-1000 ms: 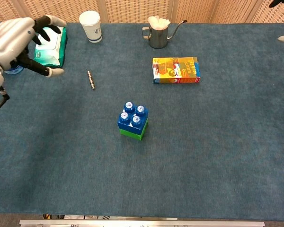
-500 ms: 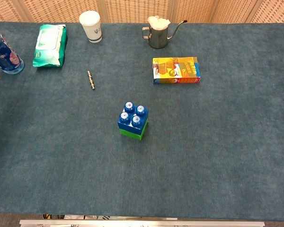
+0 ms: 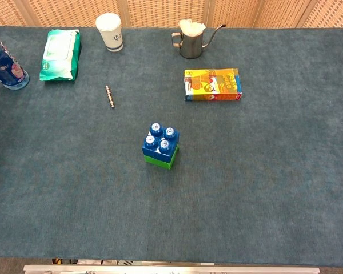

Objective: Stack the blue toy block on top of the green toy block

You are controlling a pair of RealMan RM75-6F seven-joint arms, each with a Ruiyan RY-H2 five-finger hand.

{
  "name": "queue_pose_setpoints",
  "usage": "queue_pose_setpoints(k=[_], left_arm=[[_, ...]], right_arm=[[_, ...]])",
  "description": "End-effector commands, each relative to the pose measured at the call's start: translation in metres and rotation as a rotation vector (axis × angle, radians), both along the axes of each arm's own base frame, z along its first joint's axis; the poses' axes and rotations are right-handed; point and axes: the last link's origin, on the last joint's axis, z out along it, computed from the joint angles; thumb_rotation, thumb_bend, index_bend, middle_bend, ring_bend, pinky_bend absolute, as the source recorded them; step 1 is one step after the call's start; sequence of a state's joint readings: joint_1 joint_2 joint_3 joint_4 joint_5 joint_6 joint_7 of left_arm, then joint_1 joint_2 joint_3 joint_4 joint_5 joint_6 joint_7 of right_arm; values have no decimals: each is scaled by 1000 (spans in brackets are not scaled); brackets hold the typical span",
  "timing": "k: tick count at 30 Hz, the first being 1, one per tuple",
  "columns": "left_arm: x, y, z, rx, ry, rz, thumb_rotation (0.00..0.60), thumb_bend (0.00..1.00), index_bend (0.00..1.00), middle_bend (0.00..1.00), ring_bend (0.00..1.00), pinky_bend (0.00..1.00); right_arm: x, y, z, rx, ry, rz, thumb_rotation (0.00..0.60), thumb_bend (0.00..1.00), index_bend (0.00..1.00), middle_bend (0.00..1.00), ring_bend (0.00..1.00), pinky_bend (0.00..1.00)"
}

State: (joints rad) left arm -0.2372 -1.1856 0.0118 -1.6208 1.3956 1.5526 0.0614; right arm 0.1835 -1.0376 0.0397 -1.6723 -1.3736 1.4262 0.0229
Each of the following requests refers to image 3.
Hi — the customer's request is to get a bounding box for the aluminium profile rail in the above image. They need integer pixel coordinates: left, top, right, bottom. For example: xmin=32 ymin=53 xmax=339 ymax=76
xmin=23 ymin=264 xmax=321 ymax=274

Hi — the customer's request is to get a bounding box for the steel gooseneck pitcher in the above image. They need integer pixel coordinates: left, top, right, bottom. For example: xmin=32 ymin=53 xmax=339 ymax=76
xmin=171 ymin=23 xmax=227 ymax=59

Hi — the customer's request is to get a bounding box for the green two-stud building block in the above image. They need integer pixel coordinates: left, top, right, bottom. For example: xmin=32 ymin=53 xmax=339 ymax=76
xmin=144 ymin=144 xmax=180 ymax=171

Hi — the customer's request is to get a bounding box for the green wet wipes pack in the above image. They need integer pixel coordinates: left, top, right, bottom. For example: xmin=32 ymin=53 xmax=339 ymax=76
xmin=39 ymin=29 xmax=82 ymax=82

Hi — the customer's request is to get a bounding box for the blue four-stud building block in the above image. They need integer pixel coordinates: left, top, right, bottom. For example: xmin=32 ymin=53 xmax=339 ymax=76
xmin=141 ymin=122 xmax=180 ymax=164

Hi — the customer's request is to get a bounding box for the small beaded metal rod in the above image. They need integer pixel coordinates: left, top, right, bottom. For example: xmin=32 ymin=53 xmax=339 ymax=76
xmin=104 ymin=84 xmax=117 ymax=109

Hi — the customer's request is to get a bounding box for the white paper cup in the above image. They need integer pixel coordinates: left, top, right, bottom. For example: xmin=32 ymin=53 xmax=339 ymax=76
xmin=95 ymin=13 xmax=124 ymax=53

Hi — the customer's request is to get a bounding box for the yellow snack box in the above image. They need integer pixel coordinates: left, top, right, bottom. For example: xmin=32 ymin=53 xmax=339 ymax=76
xmin=184 ymin=68 xmax=243 ymax=102

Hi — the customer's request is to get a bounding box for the crumpled white tissue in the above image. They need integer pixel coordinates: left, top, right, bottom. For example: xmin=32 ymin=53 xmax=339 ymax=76
xmin=178 ymin=18 xmax=206 ymax=38

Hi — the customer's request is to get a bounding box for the woven wooden folding screen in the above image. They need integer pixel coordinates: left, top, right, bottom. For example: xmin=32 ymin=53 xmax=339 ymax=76
xmin=0 ymin=0 xmax=343 ymax=29

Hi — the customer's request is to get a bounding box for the teal felt table cloth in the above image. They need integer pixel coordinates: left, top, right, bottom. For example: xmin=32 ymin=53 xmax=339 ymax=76
xmin=0 ymin=25 xmax=343 ymax=268

